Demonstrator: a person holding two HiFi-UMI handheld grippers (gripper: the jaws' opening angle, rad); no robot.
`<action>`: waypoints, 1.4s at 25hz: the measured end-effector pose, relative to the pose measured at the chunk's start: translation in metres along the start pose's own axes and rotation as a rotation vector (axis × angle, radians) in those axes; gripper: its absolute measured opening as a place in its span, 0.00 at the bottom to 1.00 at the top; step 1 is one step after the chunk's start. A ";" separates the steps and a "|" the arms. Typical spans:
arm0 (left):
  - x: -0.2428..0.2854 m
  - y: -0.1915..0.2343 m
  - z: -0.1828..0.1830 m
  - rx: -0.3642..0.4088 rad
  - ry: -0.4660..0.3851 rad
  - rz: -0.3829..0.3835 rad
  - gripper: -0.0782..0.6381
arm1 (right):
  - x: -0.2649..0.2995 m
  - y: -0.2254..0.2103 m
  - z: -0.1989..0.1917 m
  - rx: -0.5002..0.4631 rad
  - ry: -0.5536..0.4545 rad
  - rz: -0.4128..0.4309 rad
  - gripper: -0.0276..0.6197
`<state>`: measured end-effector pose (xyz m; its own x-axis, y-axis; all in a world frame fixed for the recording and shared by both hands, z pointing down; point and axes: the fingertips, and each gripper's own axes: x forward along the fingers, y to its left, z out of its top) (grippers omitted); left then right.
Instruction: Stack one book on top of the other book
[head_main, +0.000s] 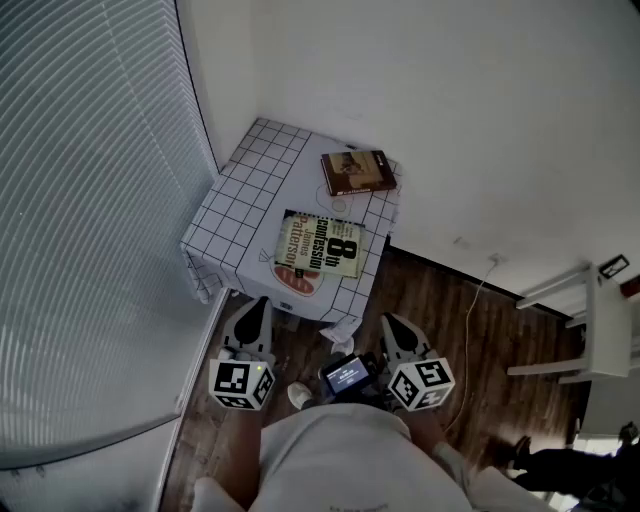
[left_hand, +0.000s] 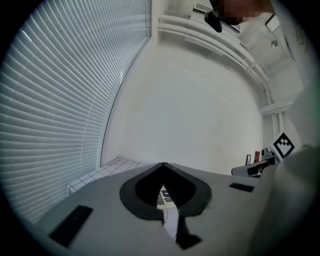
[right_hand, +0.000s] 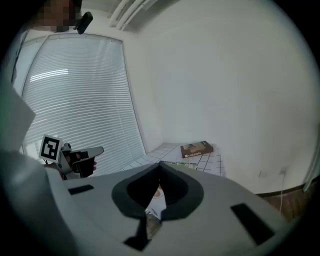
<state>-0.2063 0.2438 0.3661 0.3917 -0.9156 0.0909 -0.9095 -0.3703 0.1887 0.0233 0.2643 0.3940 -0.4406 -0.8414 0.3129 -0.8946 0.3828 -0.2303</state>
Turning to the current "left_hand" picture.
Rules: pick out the green cover book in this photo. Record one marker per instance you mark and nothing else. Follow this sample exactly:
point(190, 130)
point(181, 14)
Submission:
point(165, 200)

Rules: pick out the black head camera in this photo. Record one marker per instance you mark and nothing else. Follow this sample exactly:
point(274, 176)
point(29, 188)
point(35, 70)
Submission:
point(213, 21)

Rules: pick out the white air vent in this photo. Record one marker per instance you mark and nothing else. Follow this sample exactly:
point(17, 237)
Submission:
point(201, 6)

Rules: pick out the small black frame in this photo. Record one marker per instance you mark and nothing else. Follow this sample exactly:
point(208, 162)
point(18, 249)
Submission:
point(248, 159)

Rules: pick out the square ceiling light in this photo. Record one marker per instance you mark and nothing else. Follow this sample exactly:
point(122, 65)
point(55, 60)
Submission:
point(272, 23)

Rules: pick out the person's head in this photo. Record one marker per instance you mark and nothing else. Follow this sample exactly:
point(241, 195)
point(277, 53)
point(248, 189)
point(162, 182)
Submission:
point(240, 10)

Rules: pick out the white ceiling pipe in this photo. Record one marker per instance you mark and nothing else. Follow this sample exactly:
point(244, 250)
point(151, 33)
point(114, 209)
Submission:
point(175, 19)
point(175, 28)

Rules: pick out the round ceiling sensor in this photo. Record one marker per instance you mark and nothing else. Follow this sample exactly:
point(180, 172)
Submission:
point(274, 43)

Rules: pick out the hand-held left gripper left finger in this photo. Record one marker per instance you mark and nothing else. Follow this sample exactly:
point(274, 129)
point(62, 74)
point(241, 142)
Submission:
point(130, 197)

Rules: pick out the white window blinds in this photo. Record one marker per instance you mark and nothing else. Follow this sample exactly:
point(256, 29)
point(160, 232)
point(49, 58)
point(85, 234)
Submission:
point(62, 100)

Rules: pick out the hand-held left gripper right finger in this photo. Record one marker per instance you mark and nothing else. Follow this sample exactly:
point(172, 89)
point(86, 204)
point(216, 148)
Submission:
point(200, 197)

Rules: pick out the small red box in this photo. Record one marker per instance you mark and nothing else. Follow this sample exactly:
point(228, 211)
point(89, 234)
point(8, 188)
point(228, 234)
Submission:
point(257, 156)

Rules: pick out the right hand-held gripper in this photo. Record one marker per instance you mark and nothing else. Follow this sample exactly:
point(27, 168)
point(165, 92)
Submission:
point(283, 146)

